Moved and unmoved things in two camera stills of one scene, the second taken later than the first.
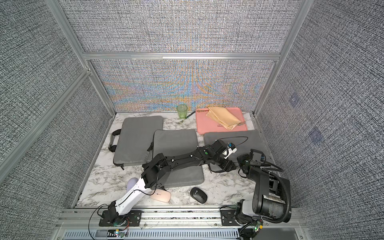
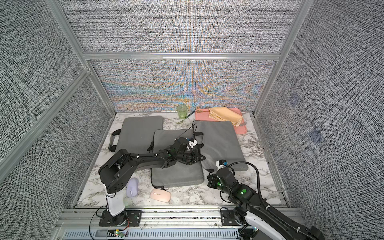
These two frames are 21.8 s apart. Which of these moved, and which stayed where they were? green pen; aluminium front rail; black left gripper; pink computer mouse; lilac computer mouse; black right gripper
Moved: black right gripper; black left gripper
Stayed: green pen; aluminium front rail; lilac computer mouse; pink computer mouse
